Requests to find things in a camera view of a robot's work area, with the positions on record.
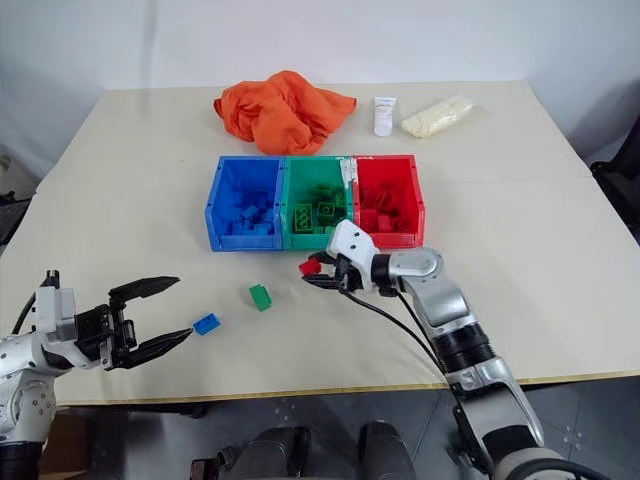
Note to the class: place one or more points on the white squeeze tube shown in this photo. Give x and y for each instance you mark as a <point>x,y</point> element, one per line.
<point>385,116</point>

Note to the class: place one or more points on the brown cardboard box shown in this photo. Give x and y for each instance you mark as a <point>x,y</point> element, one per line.
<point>65,445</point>

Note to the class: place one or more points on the orange crumpled cloth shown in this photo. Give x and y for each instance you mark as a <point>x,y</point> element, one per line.
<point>280,112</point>

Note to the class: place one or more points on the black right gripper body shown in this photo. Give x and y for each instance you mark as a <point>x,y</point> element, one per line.
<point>351,277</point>

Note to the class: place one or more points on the green plastic bin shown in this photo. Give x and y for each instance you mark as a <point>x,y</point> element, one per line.
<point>315,240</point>

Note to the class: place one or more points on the red plastic bin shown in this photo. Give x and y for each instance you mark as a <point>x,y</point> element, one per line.
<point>385,172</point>

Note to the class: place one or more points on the white tape strip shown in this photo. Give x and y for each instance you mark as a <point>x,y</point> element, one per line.
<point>347,172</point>

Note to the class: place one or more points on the dark rounded shape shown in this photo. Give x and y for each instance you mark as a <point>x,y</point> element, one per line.
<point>277,452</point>
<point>386,450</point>

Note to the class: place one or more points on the dark equipment beside table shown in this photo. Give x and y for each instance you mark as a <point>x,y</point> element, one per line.
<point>12,205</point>

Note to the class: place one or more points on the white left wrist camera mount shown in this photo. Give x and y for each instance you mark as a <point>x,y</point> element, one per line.
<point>57,310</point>

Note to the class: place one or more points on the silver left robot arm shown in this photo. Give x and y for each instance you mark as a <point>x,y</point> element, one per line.
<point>25,385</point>

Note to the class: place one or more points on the black chair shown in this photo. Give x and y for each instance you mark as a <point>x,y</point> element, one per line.
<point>617,170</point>

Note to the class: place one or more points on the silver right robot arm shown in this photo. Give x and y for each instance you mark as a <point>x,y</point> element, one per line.
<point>450,310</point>

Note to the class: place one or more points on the small red block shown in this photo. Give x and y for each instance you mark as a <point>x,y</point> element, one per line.
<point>310,266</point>

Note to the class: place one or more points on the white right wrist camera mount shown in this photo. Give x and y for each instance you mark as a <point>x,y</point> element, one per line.
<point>352,242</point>

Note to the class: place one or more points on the blue block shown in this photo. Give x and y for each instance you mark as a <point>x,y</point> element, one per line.
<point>262,229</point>
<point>249,214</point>
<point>207,323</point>

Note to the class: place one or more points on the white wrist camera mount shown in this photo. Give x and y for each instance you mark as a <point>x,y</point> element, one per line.
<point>352,242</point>
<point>57,310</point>

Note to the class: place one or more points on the blue plastic bin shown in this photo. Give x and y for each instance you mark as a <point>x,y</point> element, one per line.
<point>245,200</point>

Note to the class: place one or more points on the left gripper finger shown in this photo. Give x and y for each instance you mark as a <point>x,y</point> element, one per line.
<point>155,344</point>
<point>145,286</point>

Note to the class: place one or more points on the pale yellow plastic bag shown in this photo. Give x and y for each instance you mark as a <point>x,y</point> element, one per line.
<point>437,116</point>

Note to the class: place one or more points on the black table frame bar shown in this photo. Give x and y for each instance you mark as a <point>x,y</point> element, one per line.
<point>150,410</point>

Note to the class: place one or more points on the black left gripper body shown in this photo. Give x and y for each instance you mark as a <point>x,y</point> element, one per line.
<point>107,330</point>

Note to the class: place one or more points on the green block with yellow print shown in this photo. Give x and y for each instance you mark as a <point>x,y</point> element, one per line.
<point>327,214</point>
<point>304,218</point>

